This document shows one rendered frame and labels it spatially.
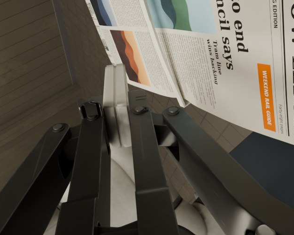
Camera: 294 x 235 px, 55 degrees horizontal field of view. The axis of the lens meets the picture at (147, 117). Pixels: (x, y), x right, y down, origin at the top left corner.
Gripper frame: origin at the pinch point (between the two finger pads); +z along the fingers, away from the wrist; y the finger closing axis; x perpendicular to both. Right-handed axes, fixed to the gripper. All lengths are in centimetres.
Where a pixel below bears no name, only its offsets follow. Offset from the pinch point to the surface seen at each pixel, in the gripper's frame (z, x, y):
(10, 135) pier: 396, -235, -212
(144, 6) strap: 15.9, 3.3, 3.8
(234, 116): 8.8, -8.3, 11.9
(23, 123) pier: 403, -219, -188
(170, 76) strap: 16.6, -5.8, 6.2
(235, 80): 7.8, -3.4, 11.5
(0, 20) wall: 336, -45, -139
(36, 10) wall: 361, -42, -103
